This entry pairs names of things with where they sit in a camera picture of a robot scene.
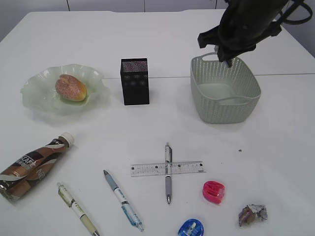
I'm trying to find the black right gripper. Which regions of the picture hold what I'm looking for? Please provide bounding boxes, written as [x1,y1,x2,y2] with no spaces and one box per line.
[197,15,282,68]

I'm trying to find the red pencil sharpener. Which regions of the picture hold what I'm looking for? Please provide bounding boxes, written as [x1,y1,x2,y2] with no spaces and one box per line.
[202,181,225,204]

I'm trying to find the large paper scrap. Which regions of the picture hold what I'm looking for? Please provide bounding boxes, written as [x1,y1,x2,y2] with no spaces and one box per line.
[238,204,268,227]

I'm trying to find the sugared bread bun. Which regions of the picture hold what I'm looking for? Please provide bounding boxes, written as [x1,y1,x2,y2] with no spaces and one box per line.
[55,74,87,102]

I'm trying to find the blue pencil sharpener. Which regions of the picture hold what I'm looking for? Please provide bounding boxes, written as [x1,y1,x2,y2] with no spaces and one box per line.
[177,219,204,236]

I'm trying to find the brown coffee drink bottle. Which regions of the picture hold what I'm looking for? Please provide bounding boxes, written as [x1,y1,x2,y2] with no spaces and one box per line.
[0,132,74,203]

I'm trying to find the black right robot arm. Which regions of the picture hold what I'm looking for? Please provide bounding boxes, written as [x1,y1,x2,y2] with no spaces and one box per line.
[197,0,287,67]

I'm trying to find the pale green woven basket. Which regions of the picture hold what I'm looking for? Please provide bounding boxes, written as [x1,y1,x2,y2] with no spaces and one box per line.
[190,56,261,124]

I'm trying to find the black mesh pen holder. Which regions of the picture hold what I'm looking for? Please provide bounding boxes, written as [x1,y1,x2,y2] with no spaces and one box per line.
[120,58,150,105]

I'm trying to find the silver grey grip pen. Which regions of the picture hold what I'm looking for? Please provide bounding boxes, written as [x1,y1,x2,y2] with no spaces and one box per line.
[165,143,172,204]

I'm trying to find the blue grip white pen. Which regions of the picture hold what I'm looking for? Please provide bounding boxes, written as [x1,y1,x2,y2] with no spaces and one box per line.
[103,170,144,232]

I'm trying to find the pale green glass plate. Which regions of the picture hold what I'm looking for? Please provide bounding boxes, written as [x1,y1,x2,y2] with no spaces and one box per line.
[20,64,110,116]

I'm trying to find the beige grip clear pen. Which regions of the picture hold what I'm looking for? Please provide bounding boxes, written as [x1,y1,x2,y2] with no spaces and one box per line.
[57,182,100,236]

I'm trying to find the clear plastic ruler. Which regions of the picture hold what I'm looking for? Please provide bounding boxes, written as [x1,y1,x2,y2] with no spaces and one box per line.
[130,161,205,177]

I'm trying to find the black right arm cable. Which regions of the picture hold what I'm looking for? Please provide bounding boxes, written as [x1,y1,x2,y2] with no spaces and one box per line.
[278,0,313,26]

